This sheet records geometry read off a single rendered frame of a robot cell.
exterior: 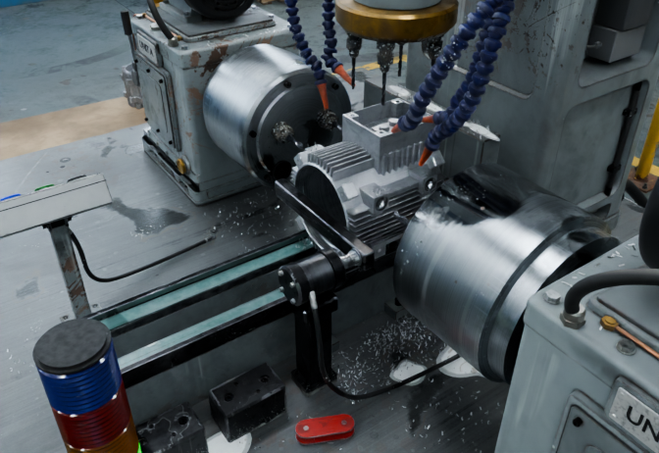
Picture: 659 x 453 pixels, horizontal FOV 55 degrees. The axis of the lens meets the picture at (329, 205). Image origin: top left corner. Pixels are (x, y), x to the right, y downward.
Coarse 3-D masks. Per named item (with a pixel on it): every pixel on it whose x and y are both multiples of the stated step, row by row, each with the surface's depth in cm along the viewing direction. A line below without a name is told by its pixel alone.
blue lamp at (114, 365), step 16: (112, 352) 52; (96, 368) 50; (112, 368) 52; (48, 384) 50; (64, 384) 49; (80, 384) 50; (96, 384) 51; (112, 384) 52; (48, 400) 52; (64, 400) 50; (80, 400) 51; (96, 400) 51
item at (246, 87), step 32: (224, 64) 124; (256, 64) 119; (288, 64) 117; (224, 96) 120; (256, 96) 113; (288, 96) 115; (320, 96) 120; (224, 128) 120; (256, 128) 115; (288, 128) 116; (320, 128) 123; (256, 160) 118; (288, 160) 122
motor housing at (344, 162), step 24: (336, 144) 104; (312, 168) 107; (336, 168) 98; (360, 168) 99; (408, 168) 103; (312, 192) 111; (336, 192) 114; (408, 192) 101; (336, 216) 113; (360, 216) 97; (384, 216) 100; (408, 216) 103; (312, 240) 110
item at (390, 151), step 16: (352, 112) 104; (368, 112) 106; (384, 112) 109; (400, 112) 109; (352, 128) 103; (368, 128) 99; (384, 128) 102; (416, 128) 101; (432, 128) 103; (368, 144) 100; (384, 144) 98; (400, 144) 100; (416, 144) 102; (384, 160) 99; (400, 160) 102; (416, 160) 104
